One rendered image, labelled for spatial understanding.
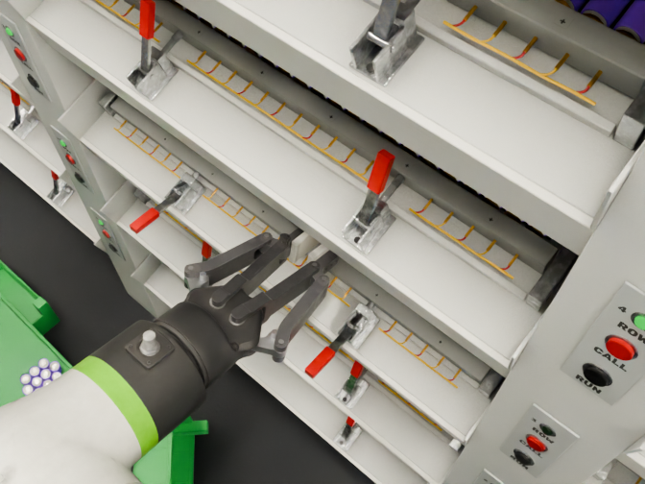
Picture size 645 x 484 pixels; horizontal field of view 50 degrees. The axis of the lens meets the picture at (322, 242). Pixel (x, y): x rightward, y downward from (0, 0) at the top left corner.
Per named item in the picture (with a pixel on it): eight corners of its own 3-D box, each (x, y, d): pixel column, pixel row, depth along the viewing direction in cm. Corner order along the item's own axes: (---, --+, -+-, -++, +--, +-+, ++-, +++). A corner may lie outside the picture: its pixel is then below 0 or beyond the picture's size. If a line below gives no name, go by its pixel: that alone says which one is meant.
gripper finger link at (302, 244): (293, 264, 72) (287, 260, 72) (334, 229, 76) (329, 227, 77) (297, 245, 70) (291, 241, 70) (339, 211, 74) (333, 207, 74)
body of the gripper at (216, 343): (209, 366, 57) (285, 302, 62) (139, 304, 60) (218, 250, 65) (206, 411, 62) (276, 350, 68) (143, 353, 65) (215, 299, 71)
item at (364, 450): (421, 520, 106) (416, 524, 94) (153, 290, 127) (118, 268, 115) (500, 412, 109) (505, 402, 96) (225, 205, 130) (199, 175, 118)
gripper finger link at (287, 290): (226, 310, 63) (236, 321, 62) (315, 254, 69) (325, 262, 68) (225, 335, 66) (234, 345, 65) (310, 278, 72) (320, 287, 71)
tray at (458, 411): (465, 447, 74) (465, 441, 65) (94, 154, 95) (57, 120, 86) (575, 298, 76) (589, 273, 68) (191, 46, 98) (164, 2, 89)
